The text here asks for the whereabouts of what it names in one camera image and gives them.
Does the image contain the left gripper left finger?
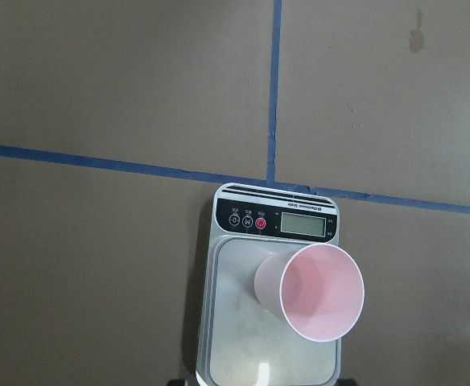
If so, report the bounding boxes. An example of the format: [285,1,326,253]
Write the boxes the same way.
[167,379,188,386]

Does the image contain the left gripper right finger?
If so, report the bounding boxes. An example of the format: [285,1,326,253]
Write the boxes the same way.
[339,379,357,386]

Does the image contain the digital kitchen scale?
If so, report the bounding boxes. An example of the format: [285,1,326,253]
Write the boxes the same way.
[194,183,343,386]

